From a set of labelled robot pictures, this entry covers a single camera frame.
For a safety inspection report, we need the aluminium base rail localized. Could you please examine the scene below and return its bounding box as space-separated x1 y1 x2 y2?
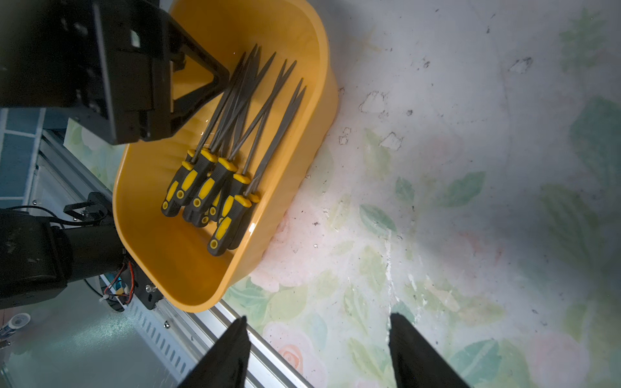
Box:
6 129 311 387

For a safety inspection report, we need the file tool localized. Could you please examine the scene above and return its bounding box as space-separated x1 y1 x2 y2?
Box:
207 84 307 257
206 45 262 221
193 63 296 221
227 79 307 250
184 61 291 227
192 52 275 211
167 53 248 206
183 47 264 227

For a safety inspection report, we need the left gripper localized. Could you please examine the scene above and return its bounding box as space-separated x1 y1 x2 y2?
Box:
1 1 231 145

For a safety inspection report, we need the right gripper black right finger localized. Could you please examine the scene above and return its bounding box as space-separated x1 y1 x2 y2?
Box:
389 313 468 388

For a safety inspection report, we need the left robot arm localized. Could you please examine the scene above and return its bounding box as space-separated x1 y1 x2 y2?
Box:
1 1 231 309

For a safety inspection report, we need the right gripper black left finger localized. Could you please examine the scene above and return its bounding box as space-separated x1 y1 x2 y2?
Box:
178 316 251 388

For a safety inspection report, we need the yellow plastic storage box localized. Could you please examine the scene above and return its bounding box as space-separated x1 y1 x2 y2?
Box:
113 1 338 313

